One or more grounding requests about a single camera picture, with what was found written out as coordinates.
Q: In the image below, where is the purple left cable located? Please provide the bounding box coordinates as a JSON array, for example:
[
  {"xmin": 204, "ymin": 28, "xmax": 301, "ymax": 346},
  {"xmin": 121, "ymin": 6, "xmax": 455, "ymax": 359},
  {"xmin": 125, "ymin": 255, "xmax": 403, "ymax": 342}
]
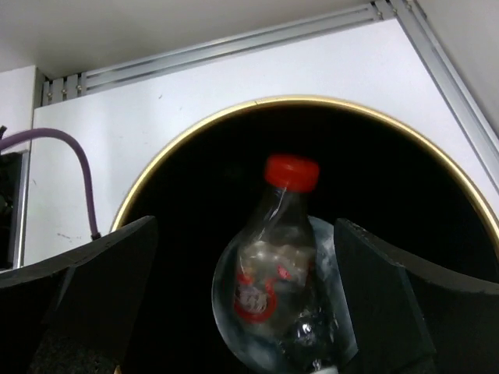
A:
[{"xmin": 0, "ymin": 127, "xmax": 103, "ymax": 239}]

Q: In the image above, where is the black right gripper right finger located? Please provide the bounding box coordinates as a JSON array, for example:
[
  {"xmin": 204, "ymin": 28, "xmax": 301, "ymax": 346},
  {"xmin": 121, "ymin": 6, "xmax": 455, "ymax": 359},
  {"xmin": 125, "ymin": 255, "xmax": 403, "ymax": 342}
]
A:
[{"xmin": 334, "ymin": 219, "xmax": 498, "ymax": 373}]

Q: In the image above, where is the aluminium frame rail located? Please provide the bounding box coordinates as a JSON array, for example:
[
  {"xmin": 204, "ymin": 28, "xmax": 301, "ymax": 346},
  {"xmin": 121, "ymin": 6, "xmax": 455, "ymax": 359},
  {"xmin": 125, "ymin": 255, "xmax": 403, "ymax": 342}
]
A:
[{"xmin": 35, "ymin": 1, "xmax": 498, "ymax": 184}]

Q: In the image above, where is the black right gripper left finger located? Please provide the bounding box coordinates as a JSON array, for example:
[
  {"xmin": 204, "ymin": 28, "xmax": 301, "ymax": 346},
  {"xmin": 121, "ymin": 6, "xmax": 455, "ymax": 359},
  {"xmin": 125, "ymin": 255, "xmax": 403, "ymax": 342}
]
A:
[{"xmin": 1, "ymin": 216, "xmax": 158, "ymax": 373}]

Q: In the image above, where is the black bin gold rim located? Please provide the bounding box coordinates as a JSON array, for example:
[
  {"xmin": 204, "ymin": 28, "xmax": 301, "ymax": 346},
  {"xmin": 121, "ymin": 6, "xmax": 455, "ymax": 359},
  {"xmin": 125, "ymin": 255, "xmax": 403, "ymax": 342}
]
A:
[{"xmin": 116, "ymin": 100, "xmax": 498, "ymax": 373}]

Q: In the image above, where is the crushed clear bottle red cap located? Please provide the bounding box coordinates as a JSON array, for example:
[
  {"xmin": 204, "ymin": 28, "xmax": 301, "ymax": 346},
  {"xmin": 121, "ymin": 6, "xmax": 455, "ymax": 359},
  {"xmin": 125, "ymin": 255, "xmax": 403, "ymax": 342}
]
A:
[{"xmin": 211, "ymin": 154, "xmax": 358, "ymax": 373}]

